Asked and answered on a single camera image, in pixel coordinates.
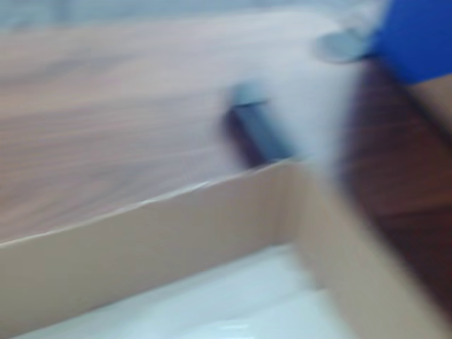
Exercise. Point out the grey round disc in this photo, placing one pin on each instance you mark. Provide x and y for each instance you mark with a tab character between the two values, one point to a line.
339	46

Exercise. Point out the brown cardboard with blue print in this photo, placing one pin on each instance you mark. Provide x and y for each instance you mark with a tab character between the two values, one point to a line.
413	39

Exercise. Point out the black metal bar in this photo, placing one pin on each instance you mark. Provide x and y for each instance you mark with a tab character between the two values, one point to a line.
257	130

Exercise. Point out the white cardboard box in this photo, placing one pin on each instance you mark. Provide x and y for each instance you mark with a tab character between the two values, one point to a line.
176	226

